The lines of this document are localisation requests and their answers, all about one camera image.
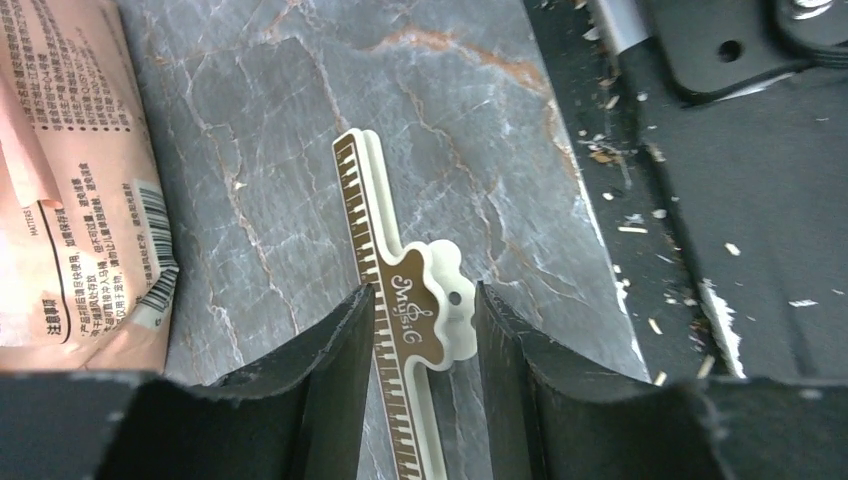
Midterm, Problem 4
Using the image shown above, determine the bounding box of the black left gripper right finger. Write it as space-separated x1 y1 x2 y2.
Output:
474 284 847 479

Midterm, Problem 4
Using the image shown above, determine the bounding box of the pink cat litter bag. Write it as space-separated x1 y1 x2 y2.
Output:
1 1 179 372

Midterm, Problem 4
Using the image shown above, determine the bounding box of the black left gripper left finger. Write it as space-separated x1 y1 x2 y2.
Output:
1 285 375 479

